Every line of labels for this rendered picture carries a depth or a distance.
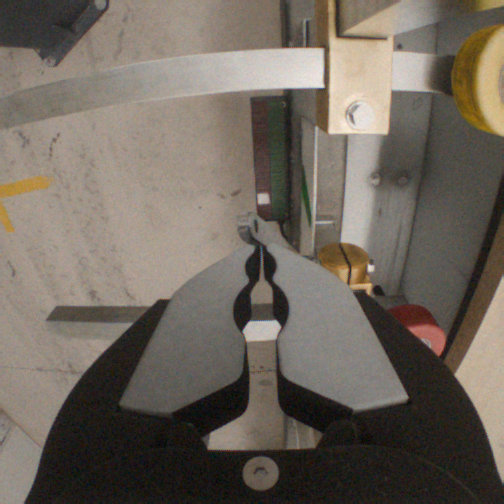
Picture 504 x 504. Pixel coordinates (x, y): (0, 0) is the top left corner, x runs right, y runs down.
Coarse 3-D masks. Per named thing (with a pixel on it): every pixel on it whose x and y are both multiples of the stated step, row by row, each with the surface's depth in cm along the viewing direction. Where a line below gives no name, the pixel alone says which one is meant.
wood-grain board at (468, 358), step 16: (496, 240) 24; (496, 256) 24; (496, 272) 24; (480, 288) 27; (496, 288) 24; (480, 304) 27; (496, 304) 25; (464, 320) 29; (480, 320) 27; (496, 320) 26; (464, 336) 29; (480, 336) 27; (496, 336) 27; (448, 352) 32; (464, 352) 29; (480, 352) 29; (496, 352) 29; (464, 368) 30; (480, 368) 30; (496, 368) 31; (464, 384) 32; (480, 384) 32; (496, 384) 32; (480, 400) 34; (496, 400) 35; (480, 416) 37; (496, 416) 37; (496, 432) 41; (496, 448) 45; (496, 464) 50
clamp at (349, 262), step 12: (324, 252) 29; (336, 252) 29; (348, 252) 29; (360, 252) 29; (324, 264) 28; (336, 264) 27; (348, 264) 28; (360, 264) 27; (372, 264) 29; (348, 276) 28; (360, 276) 28; (360, 288) 28
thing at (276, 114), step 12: (276, 108) 35; (276, 120) 36; (276, 132) 37; (276, 144) 37; (276, 156) 38; (276, 168) 39; (276, 180) 40; (276, 192) 41; (276, 204) 42; (276, 216) 43
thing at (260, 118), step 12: (264, 108) 35; (264, 120) 36; (264, 132) 37; (264, 144) 37; (264, 156) 38; (264, 168) 39; (264, 180) 40; (264, 192) 41; (264, 204) 42; (264, 216) 43
